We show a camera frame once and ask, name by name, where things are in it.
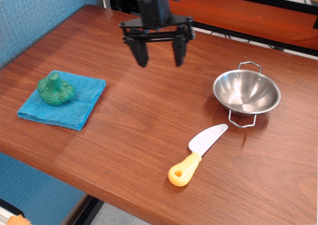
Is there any orange object at corner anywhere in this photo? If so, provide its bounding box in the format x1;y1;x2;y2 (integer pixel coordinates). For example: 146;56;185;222
0;200;32;225

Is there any steel bowl with wire handles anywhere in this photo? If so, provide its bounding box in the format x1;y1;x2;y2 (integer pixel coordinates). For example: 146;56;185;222
213;61;281;128

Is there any orange panel black frame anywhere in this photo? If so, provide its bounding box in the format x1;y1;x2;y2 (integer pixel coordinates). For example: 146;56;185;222
106;0;318;58

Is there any black table leg frame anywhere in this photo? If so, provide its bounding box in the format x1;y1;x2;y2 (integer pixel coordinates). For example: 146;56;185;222
60;193;104;225

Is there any blue folded cloth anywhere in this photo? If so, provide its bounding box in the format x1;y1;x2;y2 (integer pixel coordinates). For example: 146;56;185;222
17;71;106;131

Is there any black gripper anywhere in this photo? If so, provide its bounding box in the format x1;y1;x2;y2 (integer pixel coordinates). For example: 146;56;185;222
119;0;195;68

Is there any toy knife orange handle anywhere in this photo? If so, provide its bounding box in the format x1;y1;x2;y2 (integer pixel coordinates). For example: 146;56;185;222
168;124;228;187

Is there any green toy broccoli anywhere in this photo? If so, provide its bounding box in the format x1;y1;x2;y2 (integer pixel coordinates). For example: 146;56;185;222
37;72;75;106

